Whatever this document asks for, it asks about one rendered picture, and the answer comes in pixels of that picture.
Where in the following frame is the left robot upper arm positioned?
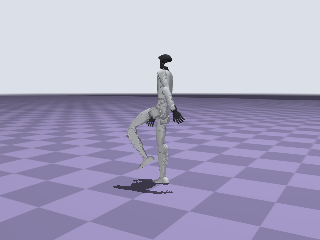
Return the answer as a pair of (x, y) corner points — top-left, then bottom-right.
(157, 70), (170, 95)

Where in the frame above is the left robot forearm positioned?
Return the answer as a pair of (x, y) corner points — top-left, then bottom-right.
(162, 87), (176, 111)

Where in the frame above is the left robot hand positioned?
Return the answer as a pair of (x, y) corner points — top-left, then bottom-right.
(170, 105), (185, 124)

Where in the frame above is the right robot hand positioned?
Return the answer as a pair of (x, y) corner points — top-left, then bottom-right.
(146, 116), (156, 127)

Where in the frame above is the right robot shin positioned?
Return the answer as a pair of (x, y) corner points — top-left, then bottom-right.
(158, 147), (169, 179)

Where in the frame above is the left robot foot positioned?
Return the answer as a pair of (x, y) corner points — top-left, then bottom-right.
(137, 156), (155, 170)

